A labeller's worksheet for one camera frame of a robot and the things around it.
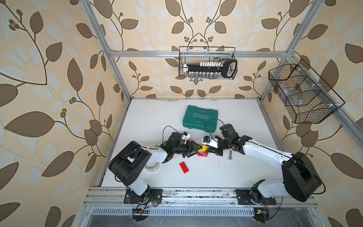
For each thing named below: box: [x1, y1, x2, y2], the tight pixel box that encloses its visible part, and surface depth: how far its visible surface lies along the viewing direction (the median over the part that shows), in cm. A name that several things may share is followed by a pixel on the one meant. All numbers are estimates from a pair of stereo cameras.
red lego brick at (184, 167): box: [179, 161, 190, 175], surface depth 85 cm
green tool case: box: [182, 104, 219, 133], surface depth 104 cm
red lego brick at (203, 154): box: [197, 151, 209, 158], surface depth 88 cm
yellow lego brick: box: [197, 145, 209, 152], surface depth 84 cm
